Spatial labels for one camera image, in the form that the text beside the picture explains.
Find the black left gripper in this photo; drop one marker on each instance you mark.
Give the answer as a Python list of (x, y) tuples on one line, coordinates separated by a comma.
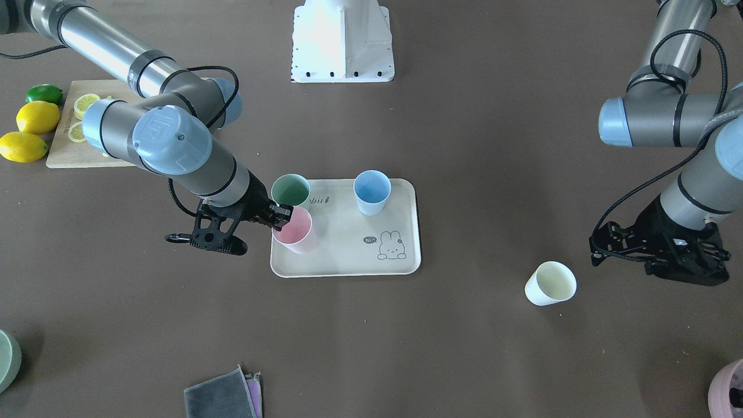
[(654, 222)]

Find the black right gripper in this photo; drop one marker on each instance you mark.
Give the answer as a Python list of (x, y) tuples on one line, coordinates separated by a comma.
[(253, 202)]

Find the pink cup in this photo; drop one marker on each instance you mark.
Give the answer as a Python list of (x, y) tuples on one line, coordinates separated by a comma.
[(299, 234)]

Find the green cup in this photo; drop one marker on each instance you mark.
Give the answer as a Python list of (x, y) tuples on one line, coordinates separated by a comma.
[(292, 190)]

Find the blue cup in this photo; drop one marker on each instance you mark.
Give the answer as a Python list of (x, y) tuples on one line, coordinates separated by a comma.
[(372, 188)]

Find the cream cup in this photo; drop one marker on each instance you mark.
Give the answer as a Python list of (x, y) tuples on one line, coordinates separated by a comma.
[(551, 282)]

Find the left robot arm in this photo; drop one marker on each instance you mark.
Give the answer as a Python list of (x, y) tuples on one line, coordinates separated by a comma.
[(679, 97)]

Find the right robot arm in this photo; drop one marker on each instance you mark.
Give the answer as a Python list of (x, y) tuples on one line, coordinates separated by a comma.
[(169, 131)]

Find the cream rabbit tray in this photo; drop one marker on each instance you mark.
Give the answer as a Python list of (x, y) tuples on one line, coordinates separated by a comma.
[(351, 243)]

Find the pink bowl with ice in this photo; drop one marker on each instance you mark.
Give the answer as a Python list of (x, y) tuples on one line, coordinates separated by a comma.
[(724, 395)]

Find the grey cloth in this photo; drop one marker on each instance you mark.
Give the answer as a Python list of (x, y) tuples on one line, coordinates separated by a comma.
[(235, 394)]

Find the lemon slice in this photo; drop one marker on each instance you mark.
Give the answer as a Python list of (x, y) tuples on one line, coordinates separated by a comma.
[(75, 133), (83, 103)]

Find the wooden cutting board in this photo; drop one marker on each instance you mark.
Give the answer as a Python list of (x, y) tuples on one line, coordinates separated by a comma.
[(64, 153)]

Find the yellow lemon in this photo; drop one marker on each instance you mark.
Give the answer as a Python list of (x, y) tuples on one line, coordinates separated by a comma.
[(38, 117), (23, 147)]

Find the green lime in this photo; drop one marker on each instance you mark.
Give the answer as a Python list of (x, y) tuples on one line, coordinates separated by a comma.
[(45, 93)]

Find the green bowl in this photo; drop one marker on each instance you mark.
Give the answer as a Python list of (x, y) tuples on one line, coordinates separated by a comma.
[(11, 357)]

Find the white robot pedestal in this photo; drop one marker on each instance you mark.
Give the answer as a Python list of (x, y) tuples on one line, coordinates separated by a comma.
[(342, 42)]

